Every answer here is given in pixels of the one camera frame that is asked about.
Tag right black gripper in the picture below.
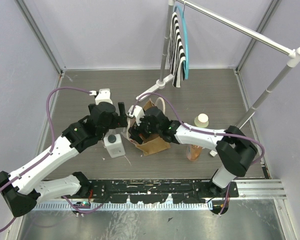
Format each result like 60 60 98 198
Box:
128 113 161 145

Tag brown canvas tote bag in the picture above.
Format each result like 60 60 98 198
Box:
124 97 171 157

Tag white square bottle grey cap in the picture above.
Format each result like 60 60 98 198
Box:
103 134 126 158

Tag pink clear soap bottle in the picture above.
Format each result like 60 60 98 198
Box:
186 144 203 161

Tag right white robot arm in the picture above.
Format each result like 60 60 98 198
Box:
128 105 257 197

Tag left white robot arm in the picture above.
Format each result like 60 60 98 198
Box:
0 89 128 218

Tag black white striped cloth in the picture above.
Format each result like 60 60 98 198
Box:
168 12 186 88

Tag teal clothes hanger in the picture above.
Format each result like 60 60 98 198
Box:
174 4 189 80

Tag white silver clothes rack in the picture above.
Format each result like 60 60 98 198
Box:
134 0 300 158

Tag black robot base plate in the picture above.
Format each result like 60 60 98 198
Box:
61 178 240 205

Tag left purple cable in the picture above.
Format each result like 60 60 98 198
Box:
0 86 97 235

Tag purple cable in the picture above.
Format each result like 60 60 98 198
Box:
128 92 266 216
0 86 97 235

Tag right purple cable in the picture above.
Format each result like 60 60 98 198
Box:
128 92 266 216

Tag slotted cable duct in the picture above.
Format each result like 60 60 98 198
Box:
34 200 213 211

